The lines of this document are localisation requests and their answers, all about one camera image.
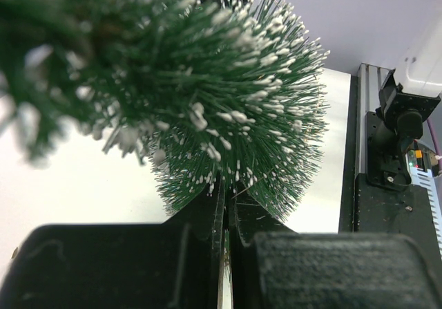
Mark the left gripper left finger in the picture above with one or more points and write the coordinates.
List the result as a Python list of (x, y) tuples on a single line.
[(175, 264)]

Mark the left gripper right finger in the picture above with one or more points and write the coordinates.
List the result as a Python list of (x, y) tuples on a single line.
[(274, 267)]

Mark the small green christmas tree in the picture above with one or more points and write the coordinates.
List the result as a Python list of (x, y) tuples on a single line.
[(208, 90)]

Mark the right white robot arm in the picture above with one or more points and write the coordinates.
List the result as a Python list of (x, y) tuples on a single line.
[(408, 96)]

